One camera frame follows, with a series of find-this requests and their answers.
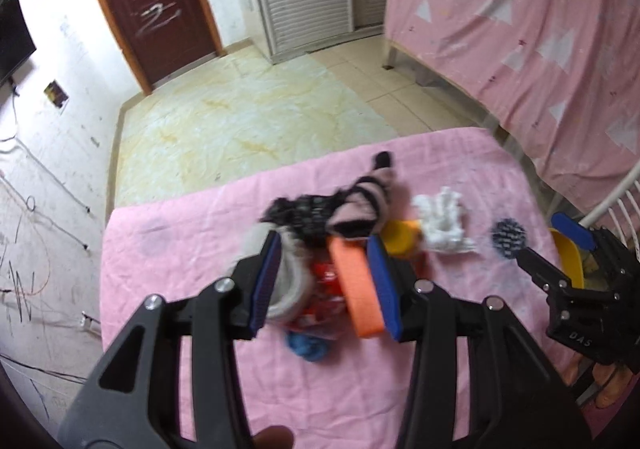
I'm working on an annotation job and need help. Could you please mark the grey-white cloth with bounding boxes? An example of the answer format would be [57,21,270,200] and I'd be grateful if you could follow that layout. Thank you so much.
[235,224,313,322]

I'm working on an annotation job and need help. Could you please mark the black wall television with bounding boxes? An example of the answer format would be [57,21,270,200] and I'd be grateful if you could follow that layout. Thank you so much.
[0,0,38,86]

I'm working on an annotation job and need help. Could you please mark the white paper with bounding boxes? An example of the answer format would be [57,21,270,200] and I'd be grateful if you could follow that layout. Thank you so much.
[412,186,478,255]

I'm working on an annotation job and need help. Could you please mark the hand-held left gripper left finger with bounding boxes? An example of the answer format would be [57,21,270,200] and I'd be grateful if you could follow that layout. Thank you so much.
[57,230,283,449]

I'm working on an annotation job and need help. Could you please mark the blue scrap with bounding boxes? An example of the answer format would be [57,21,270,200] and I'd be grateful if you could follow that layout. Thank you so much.
[285,330,329,363]

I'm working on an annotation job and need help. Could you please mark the pink and black sock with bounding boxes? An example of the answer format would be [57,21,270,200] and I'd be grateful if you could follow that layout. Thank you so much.
[325,151,396,242]

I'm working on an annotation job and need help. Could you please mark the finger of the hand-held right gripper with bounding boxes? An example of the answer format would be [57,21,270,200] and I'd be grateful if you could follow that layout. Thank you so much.
[515,249,573,297]
[551,212,598,252]

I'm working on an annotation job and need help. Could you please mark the person's left hand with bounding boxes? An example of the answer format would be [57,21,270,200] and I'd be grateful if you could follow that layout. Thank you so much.
[252,425,296,449]

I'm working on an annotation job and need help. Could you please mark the pink tablecloth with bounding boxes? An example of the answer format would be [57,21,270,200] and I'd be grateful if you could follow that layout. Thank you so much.
[100,126,601,449]

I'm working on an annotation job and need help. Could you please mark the wall socket box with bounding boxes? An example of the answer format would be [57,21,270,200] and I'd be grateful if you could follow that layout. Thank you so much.
[44,81,68,110]

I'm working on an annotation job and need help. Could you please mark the black lacy fabric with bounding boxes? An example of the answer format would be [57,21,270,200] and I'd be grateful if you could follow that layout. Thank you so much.
[260,196,341,246]

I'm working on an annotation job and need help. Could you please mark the wall cable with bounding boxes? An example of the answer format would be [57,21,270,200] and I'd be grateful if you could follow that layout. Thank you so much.
[0,86,92,251]

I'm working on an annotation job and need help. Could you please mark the yellow plastic bin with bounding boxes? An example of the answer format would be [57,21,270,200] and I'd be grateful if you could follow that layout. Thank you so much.
[547,228,586,290]

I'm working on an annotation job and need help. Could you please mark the yellow plastic piece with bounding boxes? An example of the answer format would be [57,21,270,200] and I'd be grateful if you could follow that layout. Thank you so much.
[382,220,421,257]

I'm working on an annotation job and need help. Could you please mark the pink tree-print curtain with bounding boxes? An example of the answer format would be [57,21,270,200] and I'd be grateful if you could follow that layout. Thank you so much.
[382,0,640,230]

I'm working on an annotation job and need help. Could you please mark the black dotted patch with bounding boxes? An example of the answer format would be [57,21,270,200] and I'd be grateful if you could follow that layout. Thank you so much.
[490,218,527,260]

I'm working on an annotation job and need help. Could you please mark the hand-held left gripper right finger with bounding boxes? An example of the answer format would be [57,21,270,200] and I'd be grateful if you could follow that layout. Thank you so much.
[367,235,593,449]

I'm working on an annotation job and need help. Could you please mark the dark red door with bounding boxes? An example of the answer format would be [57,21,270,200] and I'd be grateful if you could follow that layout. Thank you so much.
[77,0,223,94]

